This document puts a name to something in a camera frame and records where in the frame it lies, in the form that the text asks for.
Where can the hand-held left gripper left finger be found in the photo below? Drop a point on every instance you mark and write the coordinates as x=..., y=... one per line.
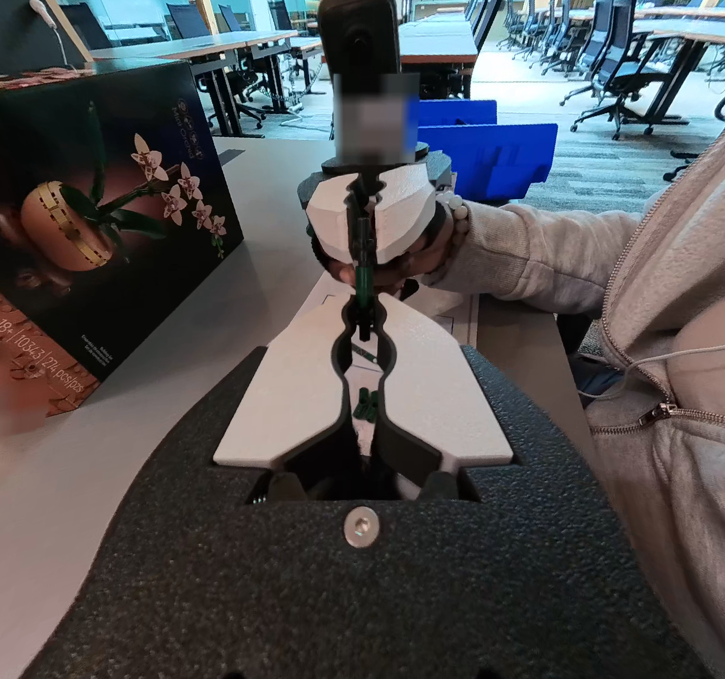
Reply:
x=283, y=395

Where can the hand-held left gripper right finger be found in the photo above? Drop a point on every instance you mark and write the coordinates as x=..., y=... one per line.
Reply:
x=447, y=395

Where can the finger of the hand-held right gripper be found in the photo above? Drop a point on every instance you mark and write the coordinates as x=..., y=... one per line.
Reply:
x=405, y=214
x=331, y=220

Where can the green black toy stem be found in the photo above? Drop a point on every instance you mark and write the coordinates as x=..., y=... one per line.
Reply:
x=362, y=276

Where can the person's right forearm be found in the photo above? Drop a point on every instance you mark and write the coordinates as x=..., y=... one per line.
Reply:
x=538, y=248

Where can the grey desk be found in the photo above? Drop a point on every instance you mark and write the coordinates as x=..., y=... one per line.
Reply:
x=272, y=208

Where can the dark desk grommet cover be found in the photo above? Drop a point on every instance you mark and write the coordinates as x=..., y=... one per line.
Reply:
x=231, y=156

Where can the person's right hand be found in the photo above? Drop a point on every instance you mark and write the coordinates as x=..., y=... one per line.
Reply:
x=396, y=274

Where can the long office table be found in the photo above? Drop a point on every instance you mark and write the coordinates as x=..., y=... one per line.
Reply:
x=198, y=44
x=679, y=30
x=436, y=38

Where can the white instruction booklet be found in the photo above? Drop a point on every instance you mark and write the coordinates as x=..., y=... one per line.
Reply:
x=436, y=308

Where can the blue plastic bin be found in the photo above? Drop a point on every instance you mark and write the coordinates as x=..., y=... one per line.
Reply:
x=487, y=157

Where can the dark blue pants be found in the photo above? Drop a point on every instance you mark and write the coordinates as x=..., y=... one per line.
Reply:
x=594, y=376

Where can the row of black office chairs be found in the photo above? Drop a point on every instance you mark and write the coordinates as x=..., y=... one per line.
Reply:
x=187, y=19
x=611, y=55

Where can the dark orchid printed box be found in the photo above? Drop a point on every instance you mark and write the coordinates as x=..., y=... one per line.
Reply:
x=141, y=293

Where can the white gooseneck microphone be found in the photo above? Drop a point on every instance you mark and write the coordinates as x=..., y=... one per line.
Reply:
x=41, y=8

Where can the black wood-edged partition panel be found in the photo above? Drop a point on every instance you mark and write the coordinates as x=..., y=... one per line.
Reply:
x=22, y=10

